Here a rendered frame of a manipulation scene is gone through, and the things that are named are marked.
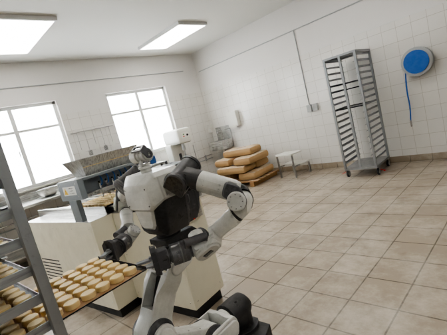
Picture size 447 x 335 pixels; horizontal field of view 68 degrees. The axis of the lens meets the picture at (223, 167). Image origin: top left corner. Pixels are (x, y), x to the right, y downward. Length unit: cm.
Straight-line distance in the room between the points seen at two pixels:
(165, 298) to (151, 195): 48
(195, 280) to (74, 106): 456
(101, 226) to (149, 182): 140
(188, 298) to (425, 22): 472
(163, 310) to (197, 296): 94
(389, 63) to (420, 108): 81
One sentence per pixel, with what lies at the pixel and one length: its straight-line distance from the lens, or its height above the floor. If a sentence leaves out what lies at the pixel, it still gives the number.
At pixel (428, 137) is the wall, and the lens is 576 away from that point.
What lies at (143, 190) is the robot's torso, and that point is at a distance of 148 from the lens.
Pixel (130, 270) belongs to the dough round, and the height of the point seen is 88.
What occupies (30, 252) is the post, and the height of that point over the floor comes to 111.
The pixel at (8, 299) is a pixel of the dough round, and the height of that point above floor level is 97.
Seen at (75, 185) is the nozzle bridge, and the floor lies 114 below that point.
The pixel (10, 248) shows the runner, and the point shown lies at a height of 114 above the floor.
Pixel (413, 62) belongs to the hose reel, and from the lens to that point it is 554.
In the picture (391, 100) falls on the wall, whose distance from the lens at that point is 580.
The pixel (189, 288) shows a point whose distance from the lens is 250.
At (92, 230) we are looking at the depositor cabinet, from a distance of 279.
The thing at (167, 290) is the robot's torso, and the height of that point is 66.
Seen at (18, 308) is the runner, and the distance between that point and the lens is 119.
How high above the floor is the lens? 134
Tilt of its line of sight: 8 degrees down
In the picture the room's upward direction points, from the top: 14 degrees counter-clockwise
